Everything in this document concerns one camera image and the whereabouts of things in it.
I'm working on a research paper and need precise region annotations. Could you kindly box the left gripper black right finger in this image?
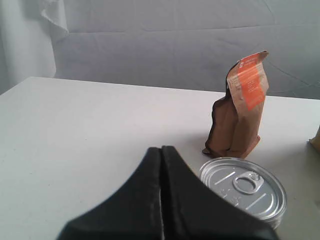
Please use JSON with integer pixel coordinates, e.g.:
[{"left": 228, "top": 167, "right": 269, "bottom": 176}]
[{"left": 161, "top": 146, "right": 279, "bottom": 240}]

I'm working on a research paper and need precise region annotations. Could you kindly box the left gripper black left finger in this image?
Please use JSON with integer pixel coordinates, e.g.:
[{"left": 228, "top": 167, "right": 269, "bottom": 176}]
[{"left": 59, "top": 147, "right": 163, "bottom": 240}]

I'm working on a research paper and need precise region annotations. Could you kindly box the brown paper bag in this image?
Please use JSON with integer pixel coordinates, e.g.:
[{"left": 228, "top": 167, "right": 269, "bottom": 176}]
[{"left": 307, "top": 126, "right": 320, "bottom": 155}]

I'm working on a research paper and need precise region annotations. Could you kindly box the clear jar with metal lid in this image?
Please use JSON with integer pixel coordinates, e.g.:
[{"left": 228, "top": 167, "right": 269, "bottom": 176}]
[{"left": 199, "top": 157, "right": 287, "bottom": 228}]

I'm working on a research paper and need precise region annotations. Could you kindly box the brown pouch with orange label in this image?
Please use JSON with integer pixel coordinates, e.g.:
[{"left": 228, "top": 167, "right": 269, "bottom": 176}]
[{"left": 202, "top": 50, "right": 269, "bottom": 159}]

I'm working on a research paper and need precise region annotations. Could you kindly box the white backdrop cloth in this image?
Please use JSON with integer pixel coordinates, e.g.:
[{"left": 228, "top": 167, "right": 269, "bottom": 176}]
[{"left": 0, "top": 0, "right": 320, "bottom": 99}]

